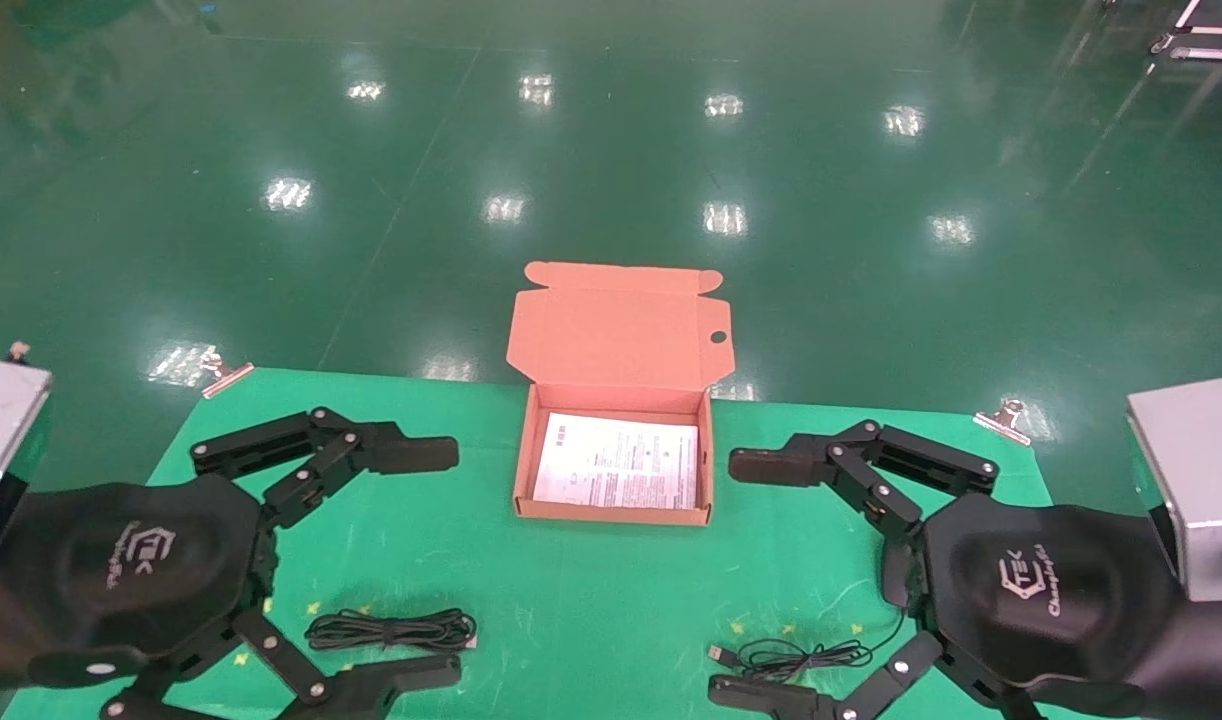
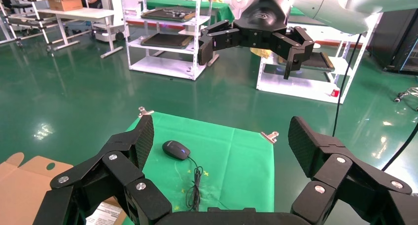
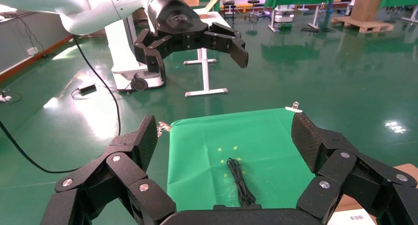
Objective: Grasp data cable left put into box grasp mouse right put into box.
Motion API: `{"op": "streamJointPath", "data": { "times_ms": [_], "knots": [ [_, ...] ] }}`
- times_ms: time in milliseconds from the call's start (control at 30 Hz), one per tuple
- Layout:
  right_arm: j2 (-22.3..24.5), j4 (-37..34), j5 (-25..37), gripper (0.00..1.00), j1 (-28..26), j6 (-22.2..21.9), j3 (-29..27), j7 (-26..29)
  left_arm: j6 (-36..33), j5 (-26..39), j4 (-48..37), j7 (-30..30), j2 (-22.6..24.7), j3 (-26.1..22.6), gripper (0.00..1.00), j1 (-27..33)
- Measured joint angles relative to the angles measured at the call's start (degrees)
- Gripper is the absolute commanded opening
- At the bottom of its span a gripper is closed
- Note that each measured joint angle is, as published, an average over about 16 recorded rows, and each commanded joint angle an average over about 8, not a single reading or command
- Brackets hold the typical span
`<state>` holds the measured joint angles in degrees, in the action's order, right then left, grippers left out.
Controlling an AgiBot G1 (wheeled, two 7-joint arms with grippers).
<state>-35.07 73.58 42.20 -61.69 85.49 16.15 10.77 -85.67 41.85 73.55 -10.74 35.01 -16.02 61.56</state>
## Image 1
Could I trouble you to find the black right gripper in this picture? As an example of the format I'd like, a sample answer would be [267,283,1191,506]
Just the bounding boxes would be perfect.
[884,490,1222,720]

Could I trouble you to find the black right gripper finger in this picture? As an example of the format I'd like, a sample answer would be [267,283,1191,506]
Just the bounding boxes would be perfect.
[728,419,1001,532]
[708,630,1047,720]

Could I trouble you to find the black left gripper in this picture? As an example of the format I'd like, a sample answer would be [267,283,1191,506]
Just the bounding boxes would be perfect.
[0,474,278,693]

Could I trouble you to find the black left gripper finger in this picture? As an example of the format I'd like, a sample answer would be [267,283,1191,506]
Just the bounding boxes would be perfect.
[101,610,464,720]
[190,405,461,532]

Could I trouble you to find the black data cable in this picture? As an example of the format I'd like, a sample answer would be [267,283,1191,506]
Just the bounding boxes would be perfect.
[304,608,479,654]

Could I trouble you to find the black wired computer mouse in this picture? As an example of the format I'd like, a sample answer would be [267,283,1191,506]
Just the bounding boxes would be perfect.
[708,600,912,687]

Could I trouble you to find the orange cardboard box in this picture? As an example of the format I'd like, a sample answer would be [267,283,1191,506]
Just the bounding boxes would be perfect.
[506,261,735,527]

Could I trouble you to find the white printed paper leaflet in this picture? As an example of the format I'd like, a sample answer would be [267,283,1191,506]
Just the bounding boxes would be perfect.
[533,411,700,511]

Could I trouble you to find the metal binder clip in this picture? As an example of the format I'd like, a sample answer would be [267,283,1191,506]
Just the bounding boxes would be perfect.
[199,350,255,399]
[973,398,1032,446]

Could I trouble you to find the green table mat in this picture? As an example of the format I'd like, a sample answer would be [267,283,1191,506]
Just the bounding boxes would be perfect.
[1,367,1060,720]

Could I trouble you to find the white metal wheeled cart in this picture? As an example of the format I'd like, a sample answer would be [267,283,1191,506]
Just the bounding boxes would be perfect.
[1151,0,1222,61]

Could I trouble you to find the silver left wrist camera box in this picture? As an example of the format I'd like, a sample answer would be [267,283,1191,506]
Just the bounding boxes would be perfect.
[0,342,54,571]

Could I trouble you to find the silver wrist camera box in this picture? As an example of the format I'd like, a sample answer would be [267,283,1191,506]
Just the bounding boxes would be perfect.
[0,342,54,571]
[1126,378,1222,603]

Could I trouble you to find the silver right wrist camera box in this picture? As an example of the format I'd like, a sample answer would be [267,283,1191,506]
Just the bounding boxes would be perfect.
[1126,378,1222,603]

